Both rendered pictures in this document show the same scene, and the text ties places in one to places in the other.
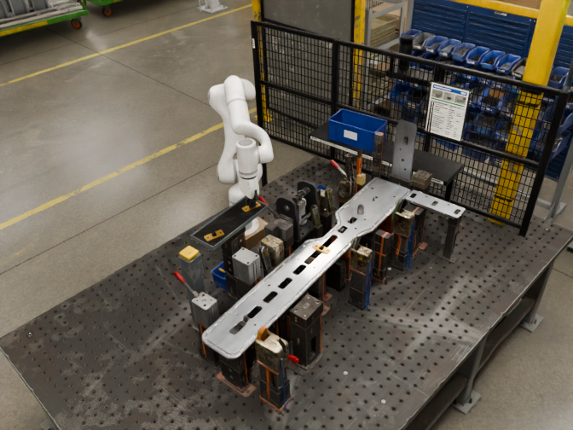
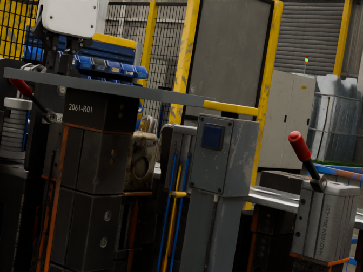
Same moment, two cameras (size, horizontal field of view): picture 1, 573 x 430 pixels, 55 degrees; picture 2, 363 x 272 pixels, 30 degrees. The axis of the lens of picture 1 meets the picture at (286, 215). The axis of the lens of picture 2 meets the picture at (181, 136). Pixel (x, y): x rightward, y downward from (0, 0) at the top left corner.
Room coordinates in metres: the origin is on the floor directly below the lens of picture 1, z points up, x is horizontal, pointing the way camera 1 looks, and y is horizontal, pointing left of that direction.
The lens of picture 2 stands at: (1.83, 1.41, 1.16)
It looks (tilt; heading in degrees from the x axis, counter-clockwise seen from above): 3 degrees down; 268
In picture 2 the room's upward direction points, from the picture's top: 9 degrees clockwise
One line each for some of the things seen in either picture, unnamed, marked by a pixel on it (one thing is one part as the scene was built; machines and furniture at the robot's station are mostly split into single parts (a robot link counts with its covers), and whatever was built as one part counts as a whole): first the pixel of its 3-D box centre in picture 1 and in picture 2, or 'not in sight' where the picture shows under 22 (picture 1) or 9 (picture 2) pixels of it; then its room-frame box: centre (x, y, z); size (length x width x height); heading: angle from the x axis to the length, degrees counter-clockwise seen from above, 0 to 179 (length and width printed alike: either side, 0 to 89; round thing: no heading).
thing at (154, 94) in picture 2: (230, 221); (103, 87); (1.93, 0.25, 1.16); 0.37 x 0.14 x 0.02; 141
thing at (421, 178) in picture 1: (419, 201); not in sight; (2.39, -0.72, 0.88); 0.08 x 0.08 x 0.36; 51
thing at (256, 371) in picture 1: (248, 345); not in sight; (1.48, 0.18, 0.84); 0.11 x 0.06 x 0.29; 51
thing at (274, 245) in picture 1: (274, 272); (121, 226); (1.87, 0.07, 0.89); 0.13 x 0.11 x 0.38; 51
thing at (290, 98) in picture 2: not in sight; (266, 109); (-0.28, -11.92, 1.22); 2.40 x 0.54 x 2.45; 44
